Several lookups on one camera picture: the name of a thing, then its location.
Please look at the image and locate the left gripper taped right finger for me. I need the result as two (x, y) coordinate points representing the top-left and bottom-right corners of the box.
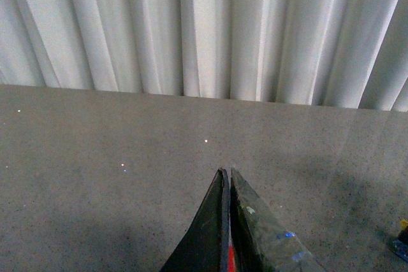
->
(230, 168), (325, 271)

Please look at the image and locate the yellow mushroom push button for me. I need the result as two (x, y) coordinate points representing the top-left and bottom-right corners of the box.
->
(391, 219), (408, 261)

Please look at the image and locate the white pleated curtain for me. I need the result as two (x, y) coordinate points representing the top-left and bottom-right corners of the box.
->
(1, 0), (407, 111)

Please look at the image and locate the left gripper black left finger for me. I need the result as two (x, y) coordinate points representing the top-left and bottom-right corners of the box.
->
(161, 168), (235, 271)

